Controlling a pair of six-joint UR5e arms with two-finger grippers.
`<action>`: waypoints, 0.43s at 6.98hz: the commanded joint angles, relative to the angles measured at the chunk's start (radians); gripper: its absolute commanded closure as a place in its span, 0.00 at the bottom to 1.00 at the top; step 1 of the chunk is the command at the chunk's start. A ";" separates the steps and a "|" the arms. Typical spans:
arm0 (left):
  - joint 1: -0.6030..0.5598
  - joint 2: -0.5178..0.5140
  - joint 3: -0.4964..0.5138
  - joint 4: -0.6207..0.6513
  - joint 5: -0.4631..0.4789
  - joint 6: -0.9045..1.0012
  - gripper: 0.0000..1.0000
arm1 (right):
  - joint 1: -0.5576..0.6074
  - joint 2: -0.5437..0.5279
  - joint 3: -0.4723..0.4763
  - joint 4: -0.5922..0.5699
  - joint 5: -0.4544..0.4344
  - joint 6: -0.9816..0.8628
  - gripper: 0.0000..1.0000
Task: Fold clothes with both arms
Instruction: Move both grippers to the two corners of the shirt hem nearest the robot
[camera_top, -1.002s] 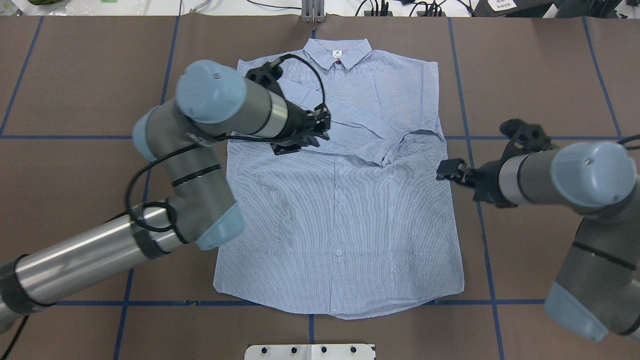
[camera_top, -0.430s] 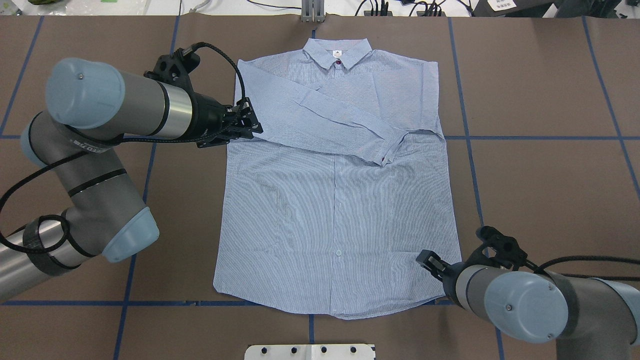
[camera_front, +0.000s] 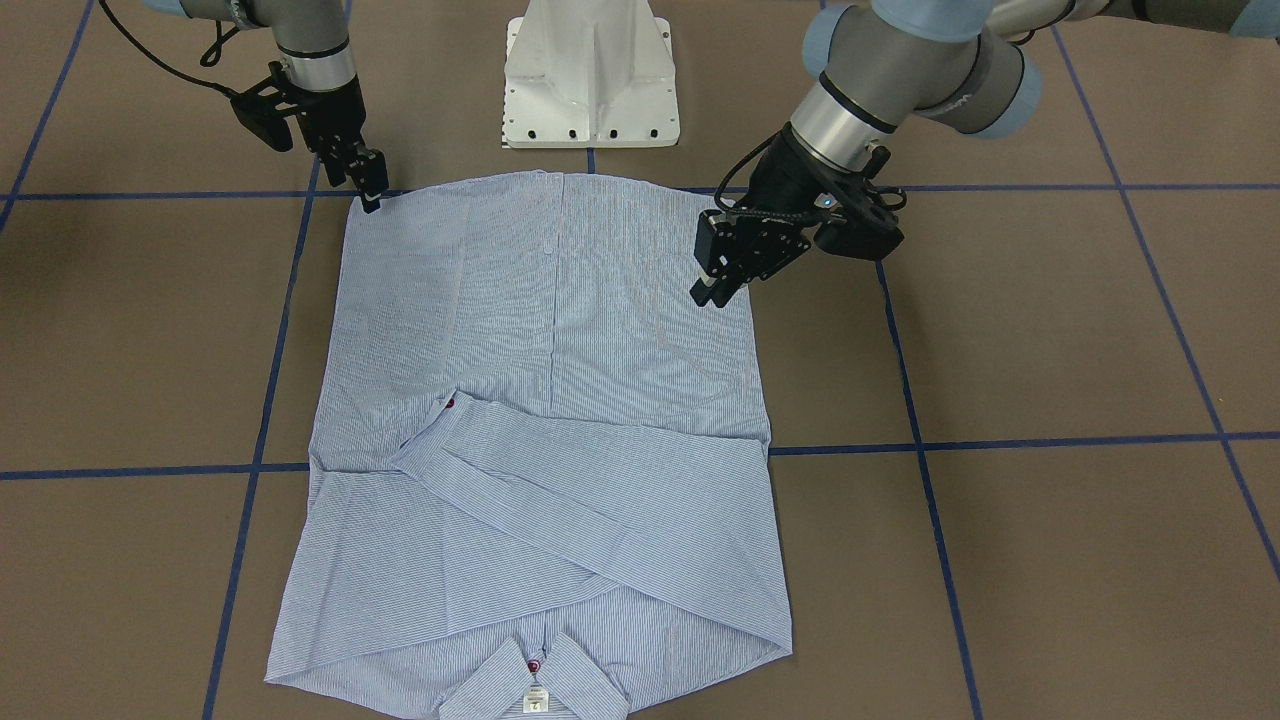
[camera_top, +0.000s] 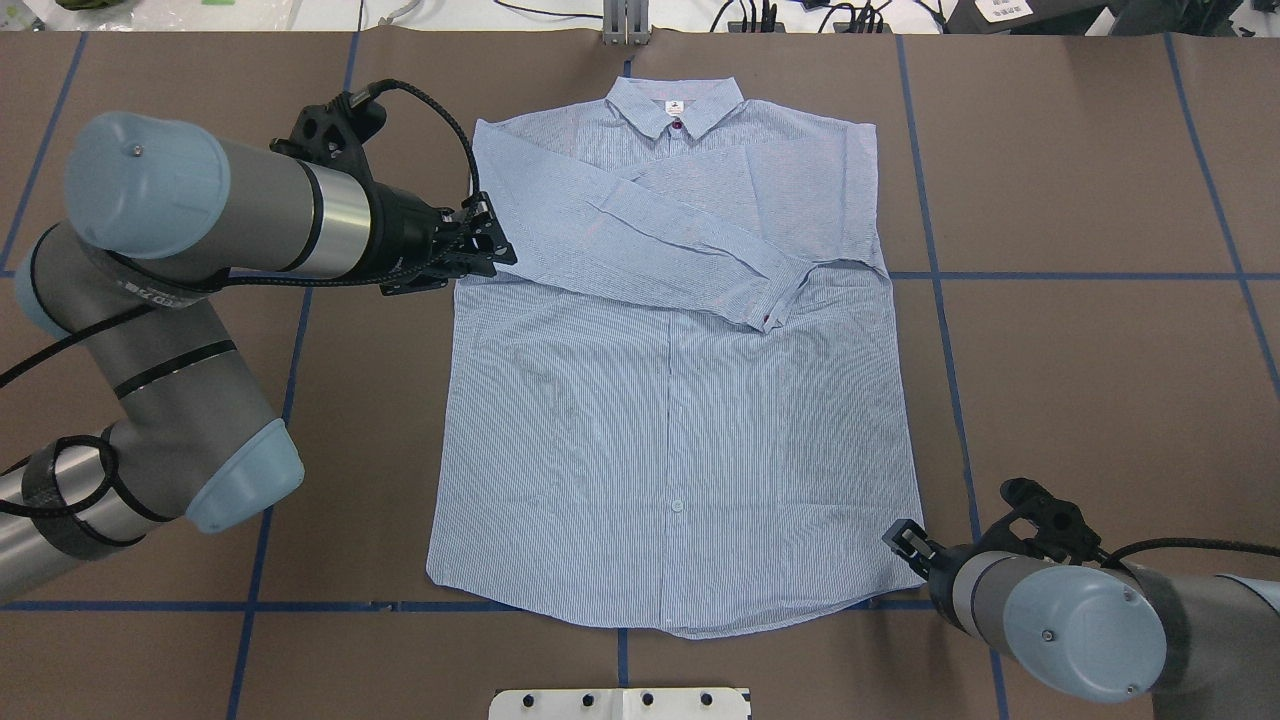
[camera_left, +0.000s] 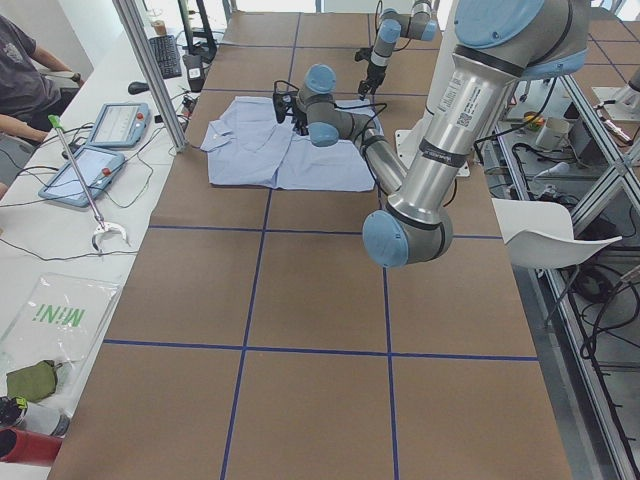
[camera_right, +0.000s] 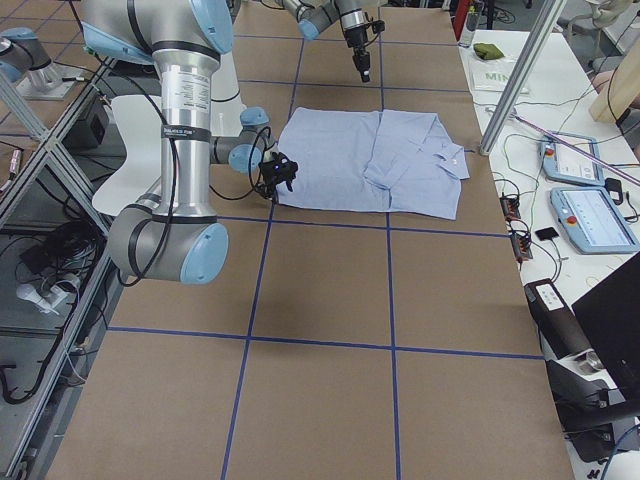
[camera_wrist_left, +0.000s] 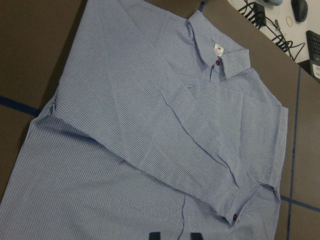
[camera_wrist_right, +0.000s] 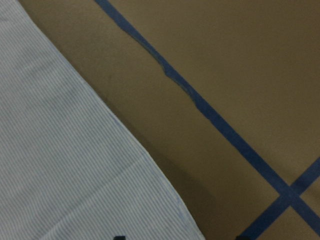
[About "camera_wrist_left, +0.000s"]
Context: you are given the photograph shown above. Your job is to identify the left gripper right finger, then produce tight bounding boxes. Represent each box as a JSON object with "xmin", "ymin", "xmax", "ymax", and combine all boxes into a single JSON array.
[{"xmin": 190, "ymin": 232, "xmax": 203, "ymax": 240}]

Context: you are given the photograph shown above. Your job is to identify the black computer mouse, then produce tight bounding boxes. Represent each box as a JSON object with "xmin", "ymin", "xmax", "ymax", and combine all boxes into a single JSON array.
[{"xmin": 291, "ymin": 0, "xmax": 309, "ymax": 23}]

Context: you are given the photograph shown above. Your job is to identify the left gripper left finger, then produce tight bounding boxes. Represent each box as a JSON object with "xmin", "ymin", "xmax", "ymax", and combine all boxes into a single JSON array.
[{"xmin": 149, "ymin": 232, "xmax": 161, "ymax": 240}]

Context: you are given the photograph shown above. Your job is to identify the black keyboard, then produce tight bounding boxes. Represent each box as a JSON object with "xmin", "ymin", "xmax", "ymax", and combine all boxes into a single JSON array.
[{"xmin": 305, "ymin": 30, "xmax": 320, "ymax": 63}]

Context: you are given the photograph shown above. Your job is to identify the black power adapter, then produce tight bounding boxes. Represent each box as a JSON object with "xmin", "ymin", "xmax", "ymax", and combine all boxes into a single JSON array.
[{"xmin": 244, "ymin": 2, "xmax": 267, "ymax": 29}]

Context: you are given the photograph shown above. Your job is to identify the blue striped button shirt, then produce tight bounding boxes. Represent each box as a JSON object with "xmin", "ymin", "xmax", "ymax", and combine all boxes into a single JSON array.
[{"xmin": 0, "ymin": 0, "xmax": 288, "ymax": 240}]

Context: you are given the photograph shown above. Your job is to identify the yellow rubber band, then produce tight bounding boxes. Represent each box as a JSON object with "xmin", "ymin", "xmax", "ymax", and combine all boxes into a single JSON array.
[{"xmin": 285, "ymin": 16, "xmax": 294, "ymax": 28}]

